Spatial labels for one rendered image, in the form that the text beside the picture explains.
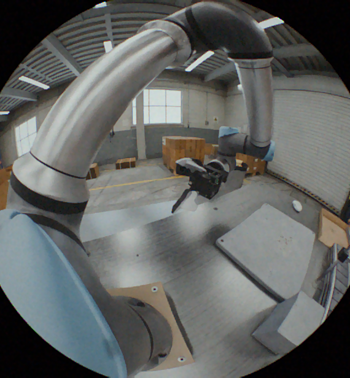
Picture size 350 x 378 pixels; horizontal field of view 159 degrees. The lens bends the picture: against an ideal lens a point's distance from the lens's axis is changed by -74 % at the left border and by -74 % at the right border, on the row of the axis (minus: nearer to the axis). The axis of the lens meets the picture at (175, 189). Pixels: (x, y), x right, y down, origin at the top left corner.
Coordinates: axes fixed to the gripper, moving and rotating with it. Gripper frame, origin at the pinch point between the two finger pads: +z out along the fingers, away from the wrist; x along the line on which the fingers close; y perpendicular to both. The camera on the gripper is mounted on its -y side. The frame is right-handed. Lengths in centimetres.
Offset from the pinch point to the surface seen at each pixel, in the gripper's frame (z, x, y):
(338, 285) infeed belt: -4, 3, 59
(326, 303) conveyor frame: 2, 4, 54
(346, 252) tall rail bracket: -7, -5, 50
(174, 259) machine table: 6.9, 14.4, 8.9
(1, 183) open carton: 109, 11, -128
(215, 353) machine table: 20.4, 10.6, 31.2
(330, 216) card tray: -55, 6, 73
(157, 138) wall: -306, 91, -363
